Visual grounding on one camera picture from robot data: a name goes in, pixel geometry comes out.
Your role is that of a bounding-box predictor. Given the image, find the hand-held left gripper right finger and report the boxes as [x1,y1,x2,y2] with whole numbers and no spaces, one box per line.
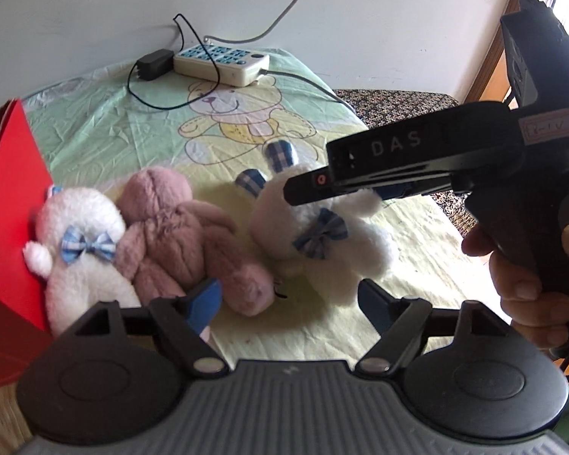
[355,278,516,376]

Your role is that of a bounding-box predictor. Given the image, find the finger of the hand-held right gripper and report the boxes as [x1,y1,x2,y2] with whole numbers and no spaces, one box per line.
[283,165,454,207]

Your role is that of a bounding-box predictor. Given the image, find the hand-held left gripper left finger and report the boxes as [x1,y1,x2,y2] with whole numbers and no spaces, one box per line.
[73,278,231,380]

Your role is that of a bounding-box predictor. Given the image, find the white plush rabbit plaid ears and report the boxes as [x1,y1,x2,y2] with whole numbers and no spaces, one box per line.
[234,140,397,307]

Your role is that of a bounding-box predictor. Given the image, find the person's right hand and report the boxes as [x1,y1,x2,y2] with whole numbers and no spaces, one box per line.
[460,220,569,330]

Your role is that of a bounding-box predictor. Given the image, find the pink plush bear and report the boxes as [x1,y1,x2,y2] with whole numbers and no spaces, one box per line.
[116,167,277,317]

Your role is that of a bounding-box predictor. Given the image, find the dark floral cushion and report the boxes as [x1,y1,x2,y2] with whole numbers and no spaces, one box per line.
[334,88,481,238]

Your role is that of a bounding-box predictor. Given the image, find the white power strip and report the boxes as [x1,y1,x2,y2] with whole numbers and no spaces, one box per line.
[173,43,270,87]

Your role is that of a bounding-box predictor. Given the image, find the white plush toy blue bow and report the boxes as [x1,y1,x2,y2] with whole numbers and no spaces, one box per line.
[23,185,141,335]

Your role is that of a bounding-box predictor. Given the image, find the black power adapter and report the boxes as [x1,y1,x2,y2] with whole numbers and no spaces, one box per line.
[136,49,176,82]

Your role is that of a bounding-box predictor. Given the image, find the bear print tablecloth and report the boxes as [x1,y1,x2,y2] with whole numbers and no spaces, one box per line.
[0,47,520,442]

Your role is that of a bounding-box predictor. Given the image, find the red cardboard box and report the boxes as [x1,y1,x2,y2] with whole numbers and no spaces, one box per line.
[0,99,58,392]

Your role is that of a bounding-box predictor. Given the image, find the wooden window frame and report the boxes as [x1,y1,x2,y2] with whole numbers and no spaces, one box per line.
[454,0,569,105]

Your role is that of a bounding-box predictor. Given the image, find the grey power strip cable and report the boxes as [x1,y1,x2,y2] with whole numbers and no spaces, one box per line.
[260,68,362,120]

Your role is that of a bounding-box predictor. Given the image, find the grey wall cable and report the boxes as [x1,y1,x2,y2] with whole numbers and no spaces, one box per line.
[203,0,316,46]

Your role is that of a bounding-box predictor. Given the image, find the black adapter cable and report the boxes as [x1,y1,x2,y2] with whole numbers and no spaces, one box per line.
[127,13,220,111]

